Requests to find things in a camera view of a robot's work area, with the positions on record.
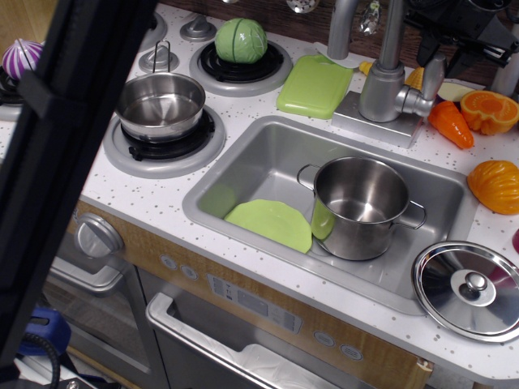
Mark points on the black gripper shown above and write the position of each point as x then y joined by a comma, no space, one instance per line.
473,27

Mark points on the silver faucet lever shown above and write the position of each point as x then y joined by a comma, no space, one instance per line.
433,76

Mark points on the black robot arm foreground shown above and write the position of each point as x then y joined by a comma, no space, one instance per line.
72,93

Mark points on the silver vertical pole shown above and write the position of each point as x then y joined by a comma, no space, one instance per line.
505,80

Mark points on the white purple eggplant slice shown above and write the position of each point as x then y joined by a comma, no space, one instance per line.
452,91

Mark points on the yellow toy corn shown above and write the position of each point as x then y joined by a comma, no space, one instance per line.
415,78

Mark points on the orange toy carrot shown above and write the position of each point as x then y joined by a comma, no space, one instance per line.
448,120

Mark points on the orange toy pepper half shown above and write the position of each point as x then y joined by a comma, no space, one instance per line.
489,113

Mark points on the yellow toy piece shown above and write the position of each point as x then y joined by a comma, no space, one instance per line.
364,67

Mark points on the green cutting board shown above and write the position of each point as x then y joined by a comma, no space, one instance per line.
314,88

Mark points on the orange toy pumpkin slice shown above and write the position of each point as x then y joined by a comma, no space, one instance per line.
495,184

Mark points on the large steel pot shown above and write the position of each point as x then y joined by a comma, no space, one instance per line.
358,203

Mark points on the purple toy item right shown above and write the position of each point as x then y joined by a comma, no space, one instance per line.
515,241

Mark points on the green toy cabbage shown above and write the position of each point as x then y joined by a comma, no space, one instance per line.
241,41

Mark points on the grey sink basin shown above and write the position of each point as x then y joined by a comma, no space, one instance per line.
263,164

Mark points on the back right burner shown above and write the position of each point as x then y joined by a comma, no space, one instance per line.
229,79

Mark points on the steel pot lid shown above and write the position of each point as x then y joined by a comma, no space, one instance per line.
469,289

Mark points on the green plate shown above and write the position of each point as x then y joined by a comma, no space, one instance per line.
274,220

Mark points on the grey stove knob back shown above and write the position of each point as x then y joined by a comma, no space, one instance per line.
198,30

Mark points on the grey stove knob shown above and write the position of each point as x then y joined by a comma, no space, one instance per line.
198,30
160,59

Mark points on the back left burner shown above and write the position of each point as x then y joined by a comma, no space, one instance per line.
157,30

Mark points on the small steel saucepan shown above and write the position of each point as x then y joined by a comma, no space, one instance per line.
160,107

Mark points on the grey stove knob middle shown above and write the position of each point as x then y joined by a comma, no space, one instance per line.
160,59

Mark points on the silver oven knob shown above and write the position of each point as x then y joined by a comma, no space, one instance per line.
95,237

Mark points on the purple toy onion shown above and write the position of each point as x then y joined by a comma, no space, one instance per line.
21,56

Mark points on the blue clamp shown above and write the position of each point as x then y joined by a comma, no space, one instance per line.
49,325

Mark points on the dishwasher door handle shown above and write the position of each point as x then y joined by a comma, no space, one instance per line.
205,347

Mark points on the oven door handle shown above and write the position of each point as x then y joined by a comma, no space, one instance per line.
102,283

